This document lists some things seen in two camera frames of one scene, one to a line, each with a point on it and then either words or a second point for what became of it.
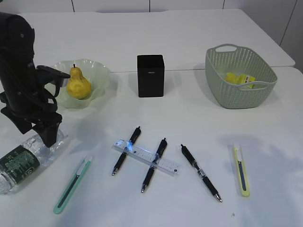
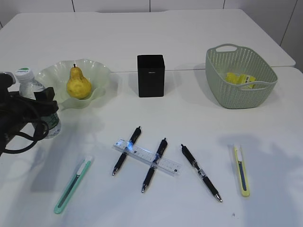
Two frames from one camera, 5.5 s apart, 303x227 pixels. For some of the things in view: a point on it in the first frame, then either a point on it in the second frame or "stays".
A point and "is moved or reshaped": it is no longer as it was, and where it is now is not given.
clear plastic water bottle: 20,164 is moved or reshaped
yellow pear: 78,87 stays
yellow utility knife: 242,172 stays
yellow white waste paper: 238,79 stays
